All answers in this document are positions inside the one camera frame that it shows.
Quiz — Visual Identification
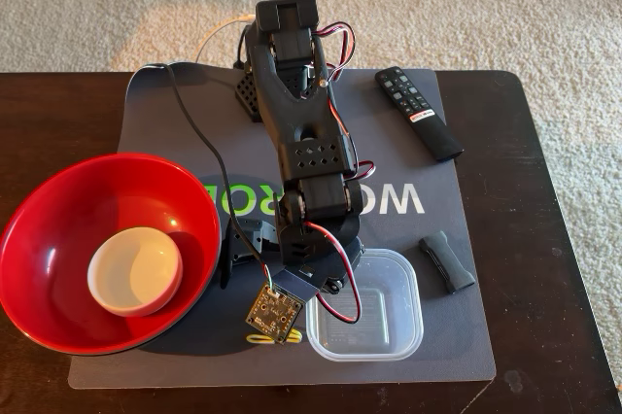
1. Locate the camera circuit board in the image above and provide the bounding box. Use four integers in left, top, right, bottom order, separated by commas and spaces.
245, 283, 305, 335

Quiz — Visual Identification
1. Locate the small white bowl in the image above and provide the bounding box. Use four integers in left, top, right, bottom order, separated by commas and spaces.
86, 226, 185, 318

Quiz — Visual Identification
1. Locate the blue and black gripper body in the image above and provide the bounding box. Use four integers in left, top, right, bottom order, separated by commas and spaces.
271, 237, 364, 304

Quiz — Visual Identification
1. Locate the red white servo wire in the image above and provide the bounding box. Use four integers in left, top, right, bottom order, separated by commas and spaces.
310, 20, 357, 85
303, 222, 363, 326
326, 87, 376, 183

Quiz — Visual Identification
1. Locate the yellow wire clothespin clip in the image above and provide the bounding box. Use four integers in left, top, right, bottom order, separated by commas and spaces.
245, 328, 303, 347

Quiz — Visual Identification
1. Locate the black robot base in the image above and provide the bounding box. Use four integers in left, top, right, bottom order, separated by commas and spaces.
234, 66, 266, 122

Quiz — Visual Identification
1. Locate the black ribbed grip piece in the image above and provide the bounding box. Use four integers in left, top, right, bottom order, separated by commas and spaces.
418, 229, 476, 294

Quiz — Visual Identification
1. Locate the black printed jaw part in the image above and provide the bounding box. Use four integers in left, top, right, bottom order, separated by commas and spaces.
219, 217, 282, 290

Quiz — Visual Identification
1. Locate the black remote control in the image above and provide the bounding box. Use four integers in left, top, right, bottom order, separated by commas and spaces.
373, 66, 465, 162

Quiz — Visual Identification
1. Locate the grey mat with logo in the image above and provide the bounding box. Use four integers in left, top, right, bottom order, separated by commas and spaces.
67, 61, 497, 390

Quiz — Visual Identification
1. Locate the white cable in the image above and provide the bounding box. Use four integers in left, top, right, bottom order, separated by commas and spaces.
195, 15, 257, 65

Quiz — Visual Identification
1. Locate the red bowl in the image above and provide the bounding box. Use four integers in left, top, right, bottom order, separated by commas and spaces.
0, 152, 223, 356

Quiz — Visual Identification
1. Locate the black power cable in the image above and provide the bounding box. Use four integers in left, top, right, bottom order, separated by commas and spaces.
232, 27, 249, 70

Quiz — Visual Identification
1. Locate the clear plastic container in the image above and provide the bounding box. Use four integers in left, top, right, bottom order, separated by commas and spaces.
304, 247, 425, 362

